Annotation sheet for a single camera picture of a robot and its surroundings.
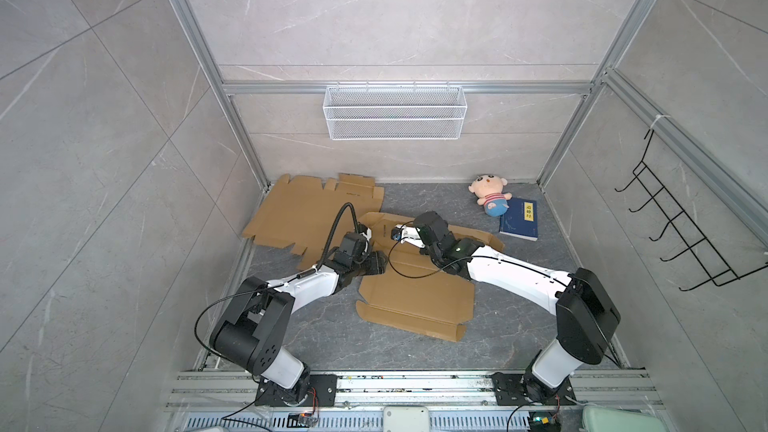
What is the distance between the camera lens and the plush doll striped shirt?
42.7 inches

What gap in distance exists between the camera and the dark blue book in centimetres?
106

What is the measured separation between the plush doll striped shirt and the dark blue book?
0.02 meters
